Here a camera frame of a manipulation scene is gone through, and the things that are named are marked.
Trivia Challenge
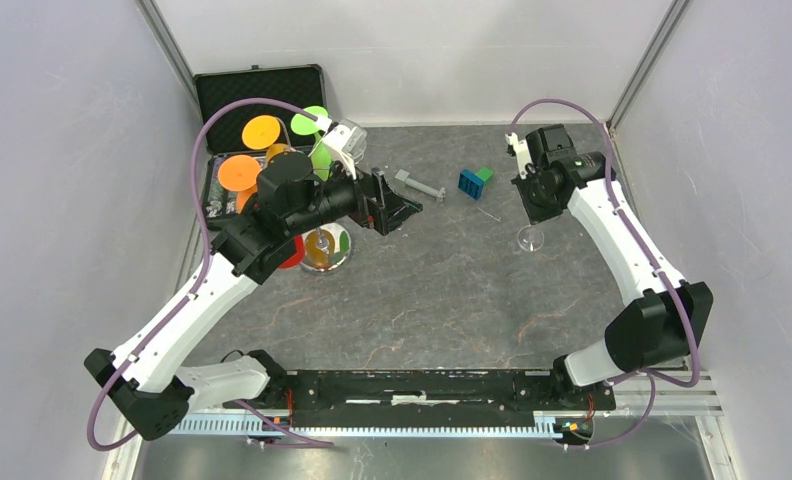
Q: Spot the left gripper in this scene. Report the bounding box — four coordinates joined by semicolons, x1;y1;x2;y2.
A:
287;150;423;237

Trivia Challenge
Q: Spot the clear wine glass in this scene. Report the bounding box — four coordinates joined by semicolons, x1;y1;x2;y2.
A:
332;119;368;162
517;224;545;252

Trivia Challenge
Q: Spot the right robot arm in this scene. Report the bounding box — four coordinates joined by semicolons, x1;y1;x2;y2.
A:
506;125;713;408

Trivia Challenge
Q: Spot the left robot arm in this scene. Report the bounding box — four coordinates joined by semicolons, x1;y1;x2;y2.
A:
84;152;423;441

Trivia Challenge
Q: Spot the green plastic wine glass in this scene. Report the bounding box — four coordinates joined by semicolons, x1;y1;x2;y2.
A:
290;113;333;181

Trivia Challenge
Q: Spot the chrome wine glass rack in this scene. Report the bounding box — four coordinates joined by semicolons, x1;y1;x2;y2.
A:
273;115;365;276

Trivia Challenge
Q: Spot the red plastic wine glass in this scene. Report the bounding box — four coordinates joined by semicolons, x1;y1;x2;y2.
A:
279;235;306;269

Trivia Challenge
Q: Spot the yellow-orange plastic wine glass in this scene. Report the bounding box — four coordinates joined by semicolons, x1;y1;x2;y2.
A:
241;115;295;164

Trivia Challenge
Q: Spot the orange plastic wine glass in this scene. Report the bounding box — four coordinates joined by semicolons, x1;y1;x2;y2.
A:
218;154;263;213

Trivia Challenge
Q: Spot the grey bolt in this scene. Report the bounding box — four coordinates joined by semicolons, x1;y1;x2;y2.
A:
395;169;446;204

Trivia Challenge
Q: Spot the green toy brick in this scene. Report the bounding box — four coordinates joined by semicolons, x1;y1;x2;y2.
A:
475;167;494;186

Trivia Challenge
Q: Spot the blue toy brick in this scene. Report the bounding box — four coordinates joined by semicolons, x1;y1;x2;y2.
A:
458;169;485;200

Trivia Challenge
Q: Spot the black foam-lined case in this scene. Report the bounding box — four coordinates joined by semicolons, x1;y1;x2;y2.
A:
194;64;326;231

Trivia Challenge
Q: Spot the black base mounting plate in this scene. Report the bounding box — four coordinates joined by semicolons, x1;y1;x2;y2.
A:
248;369;616;428

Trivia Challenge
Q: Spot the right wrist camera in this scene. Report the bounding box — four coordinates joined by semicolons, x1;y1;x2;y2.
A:
505;132;537;184

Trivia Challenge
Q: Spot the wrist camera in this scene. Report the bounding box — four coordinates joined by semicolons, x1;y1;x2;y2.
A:
505;132;537;184
313;120;368;180

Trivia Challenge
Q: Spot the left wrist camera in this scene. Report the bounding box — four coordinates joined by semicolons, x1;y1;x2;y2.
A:
313;120;368;180

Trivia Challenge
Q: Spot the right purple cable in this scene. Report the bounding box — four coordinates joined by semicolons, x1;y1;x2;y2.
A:
507;98;702;452

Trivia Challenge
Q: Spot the aluminium cable duct rail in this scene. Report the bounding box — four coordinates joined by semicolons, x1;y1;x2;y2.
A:
120;370;725;442

